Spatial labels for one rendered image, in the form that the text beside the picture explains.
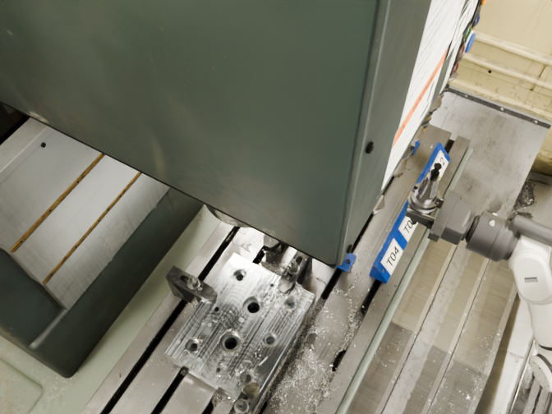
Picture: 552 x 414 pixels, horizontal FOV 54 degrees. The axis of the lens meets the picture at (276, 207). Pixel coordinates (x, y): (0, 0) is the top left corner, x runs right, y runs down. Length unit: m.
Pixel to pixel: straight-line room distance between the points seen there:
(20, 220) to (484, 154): 1.37
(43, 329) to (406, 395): 0.93
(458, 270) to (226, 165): 1.19
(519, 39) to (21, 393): 1.75
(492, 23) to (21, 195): 1.32
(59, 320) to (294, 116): 1.14
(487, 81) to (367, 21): 1.52
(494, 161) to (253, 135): 1.42
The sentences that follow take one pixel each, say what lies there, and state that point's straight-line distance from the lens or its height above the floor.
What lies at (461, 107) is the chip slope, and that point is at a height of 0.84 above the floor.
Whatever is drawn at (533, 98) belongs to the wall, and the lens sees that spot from 1.88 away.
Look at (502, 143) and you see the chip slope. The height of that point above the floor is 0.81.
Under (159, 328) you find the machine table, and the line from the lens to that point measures 1.39.
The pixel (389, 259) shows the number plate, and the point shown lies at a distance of 1.41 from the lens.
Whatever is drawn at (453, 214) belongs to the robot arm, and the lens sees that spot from 1.18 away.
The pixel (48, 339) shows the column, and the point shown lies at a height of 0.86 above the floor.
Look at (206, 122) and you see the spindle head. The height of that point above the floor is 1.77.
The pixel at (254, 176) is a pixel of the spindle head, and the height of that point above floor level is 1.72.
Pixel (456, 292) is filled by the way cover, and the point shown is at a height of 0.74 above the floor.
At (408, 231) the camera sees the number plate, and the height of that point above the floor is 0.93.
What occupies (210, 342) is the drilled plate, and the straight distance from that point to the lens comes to 1.26.
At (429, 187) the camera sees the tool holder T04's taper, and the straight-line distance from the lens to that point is 1.13.
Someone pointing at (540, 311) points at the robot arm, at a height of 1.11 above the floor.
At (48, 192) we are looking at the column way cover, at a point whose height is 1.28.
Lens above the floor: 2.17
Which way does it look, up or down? 57 degrees down
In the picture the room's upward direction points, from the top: 2 degrees counter-clockwise
